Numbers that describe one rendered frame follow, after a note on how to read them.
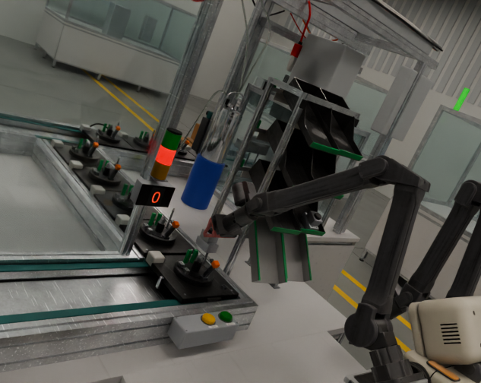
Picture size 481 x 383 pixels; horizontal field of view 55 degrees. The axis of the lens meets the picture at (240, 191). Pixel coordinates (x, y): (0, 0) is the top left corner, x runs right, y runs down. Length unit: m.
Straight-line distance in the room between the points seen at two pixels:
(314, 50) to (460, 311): 1.89
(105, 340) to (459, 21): 10.66
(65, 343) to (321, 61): 2.02
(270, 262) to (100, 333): 0.72
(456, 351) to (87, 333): 0.87
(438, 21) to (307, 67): 8.94
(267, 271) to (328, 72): 1.32
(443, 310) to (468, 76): 9.72
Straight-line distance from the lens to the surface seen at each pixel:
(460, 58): 11.03
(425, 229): 5.41
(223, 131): 2.38
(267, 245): 1.76
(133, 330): 1.33
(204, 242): 1.52
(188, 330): 1.35
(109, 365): 1.31
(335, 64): 2.65
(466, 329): 1.20
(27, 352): 1.22
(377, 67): 11.98
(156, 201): 1.46
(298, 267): 1.87
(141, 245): 1.66
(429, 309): 1.23
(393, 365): 1.13
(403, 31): 2.79
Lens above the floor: 1.71
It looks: 16 degrees down
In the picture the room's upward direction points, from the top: 23 degrees clockwise
